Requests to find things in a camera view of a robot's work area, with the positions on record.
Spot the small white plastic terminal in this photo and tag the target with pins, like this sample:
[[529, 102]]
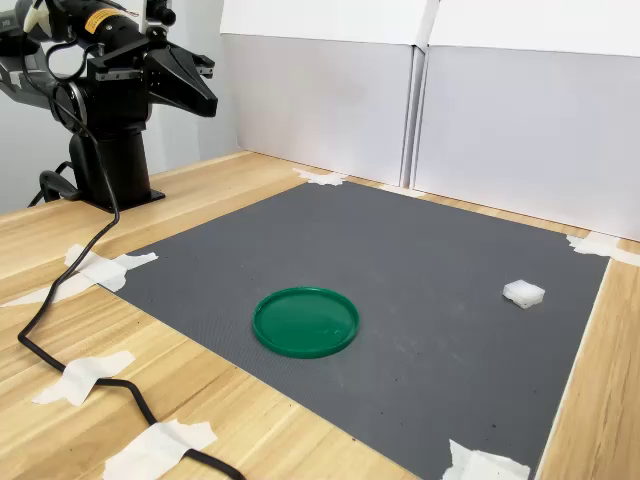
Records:
[[522, 292]]

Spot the round green lid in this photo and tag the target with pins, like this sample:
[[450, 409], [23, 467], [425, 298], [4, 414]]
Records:
[[300, 320]]

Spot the white partition panel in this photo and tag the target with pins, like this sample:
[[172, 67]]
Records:
[[325, 100], [525, 125]]

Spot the white tape piece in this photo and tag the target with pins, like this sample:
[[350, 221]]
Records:
[[595, 245], [100, 270], [322, 177], [150, 450], [80, 375], [480, 465], [400, 191]]

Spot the long white tape strip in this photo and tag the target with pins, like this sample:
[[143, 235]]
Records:
[[25, 299]]

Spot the dark grey mat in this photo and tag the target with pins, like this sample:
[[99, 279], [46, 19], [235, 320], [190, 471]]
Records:
[[400, 300]]

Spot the white camera box circuit board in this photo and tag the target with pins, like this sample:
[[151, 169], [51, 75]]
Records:
[[160, 10]]

